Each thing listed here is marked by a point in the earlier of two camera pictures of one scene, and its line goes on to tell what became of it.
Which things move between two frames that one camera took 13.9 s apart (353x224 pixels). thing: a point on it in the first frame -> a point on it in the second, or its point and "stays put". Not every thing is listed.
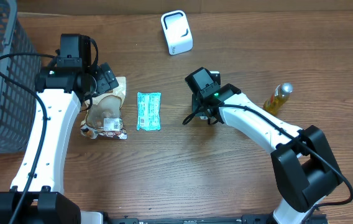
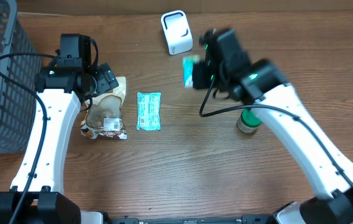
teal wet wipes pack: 148,108 stays put
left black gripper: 107,79 stays put
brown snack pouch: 104,117 stays put
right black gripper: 199,112 -> 201,70
